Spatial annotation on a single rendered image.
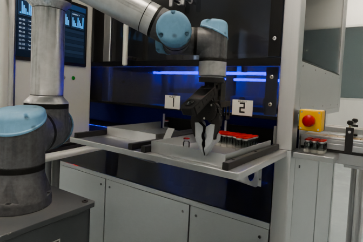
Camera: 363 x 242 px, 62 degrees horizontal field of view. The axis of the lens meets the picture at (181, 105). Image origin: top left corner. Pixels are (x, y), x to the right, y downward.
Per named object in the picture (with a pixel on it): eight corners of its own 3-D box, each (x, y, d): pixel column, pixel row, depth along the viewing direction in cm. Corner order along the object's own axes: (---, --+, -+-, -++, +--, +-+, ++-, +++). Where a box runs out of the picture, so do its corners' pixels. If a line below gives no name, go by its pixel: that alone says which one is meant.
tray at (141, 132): (160, 128, 152) (160, 121, 152) (204, 134, 137) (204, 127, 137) (106, 134, 125) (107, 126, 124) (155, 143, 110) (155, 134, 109)
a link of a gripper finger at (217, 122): (221, 140, 81) (223, 107, 80) (218, 140, 80) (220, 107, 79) (206, 137, 84) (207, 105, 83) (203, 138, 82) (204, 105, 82)
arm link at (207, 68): (218, 60, 78) (191, 60, 83) (217, 78, 78) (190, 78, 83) (231, 63, 84) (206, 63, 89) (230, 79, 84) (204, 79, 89)
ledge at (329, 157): (302, 151, 118) (303, 146, 118) (340, 156, 111) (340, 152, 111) (292, 156, 107) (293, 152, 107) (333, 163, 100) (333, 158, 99)
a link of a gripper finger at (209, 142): (223, 154, 86) (225, 121, 85) (213, 158, 81) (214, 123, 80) (213, 153, 87) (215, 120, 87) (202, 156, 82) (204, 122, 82)
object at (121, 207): (108, 190, 313) (111, 105, 308) (327, 266, 193) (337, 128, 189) (6, 223, 232) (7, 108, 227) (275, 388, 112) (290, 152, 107)
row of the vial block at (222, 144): (206, 143, 115) (207, 130, 115) (251, 150, 104) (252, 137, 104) (203, 143, 113) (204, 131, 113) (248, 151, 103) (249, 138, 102)
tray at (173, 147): (207, 140, 123) (207, 131, 123) (270, 150, 108) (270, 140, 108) (150, 152, 96) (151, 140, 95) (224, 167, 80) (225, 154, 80)
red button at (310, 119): (303, 125, 105) (304, 114, 105) (316, 127, 102) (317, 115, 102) (301, 126, 102) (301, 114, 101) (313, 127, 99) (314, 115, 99)
